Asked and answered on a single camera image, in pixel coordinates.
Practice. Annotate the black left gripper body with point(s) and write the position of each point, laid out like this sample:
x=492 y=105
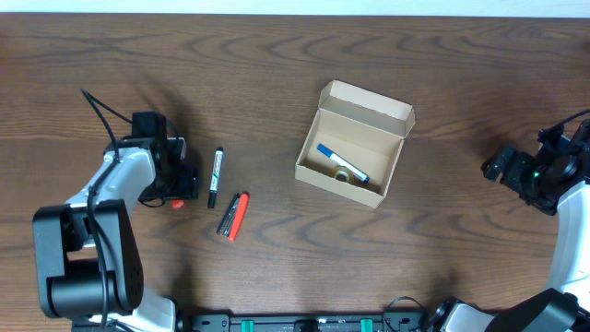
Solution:
x=179 y=183

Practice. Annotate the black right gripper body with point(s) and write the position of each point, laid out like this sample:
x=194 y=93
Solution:
x=523 y=177

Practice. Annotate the red utility knife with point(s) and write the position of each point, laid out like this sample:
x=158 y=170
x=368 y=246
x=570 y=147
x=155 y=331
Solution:
x=177 y=203

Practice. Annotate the black cap whiteboard marker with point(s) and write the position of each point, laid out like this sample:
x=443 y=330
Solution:
x=214 y=183

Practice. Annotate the blue cap whiteboard marker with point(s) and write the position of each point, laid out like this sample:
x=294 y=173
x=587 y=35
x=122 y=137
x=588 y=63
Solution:
x=339 y=161

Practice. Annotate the brown cardboard box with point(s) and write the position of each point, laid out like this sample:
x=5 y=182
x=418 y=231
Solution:
x=363 y=127

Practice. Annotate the yellow tape roll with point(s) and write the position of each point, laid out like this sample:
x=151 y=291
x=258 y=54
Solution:
x=343 y=174

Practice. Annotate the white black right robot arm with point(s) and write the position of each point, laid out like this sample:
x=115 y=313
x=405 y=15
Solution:
x=556 y=182

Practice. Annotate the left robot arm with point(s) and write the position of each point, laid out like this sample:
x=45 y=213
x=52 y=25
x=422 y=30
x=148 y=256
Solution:
x=88 y=266

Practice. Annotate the red black stapler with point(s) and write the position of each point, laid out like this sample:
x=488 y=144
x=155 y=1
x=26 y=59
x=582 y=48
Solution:
x=232 y=220

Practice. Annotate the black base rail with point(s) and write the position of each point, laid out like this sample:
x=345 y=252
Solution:
x=402 y=314

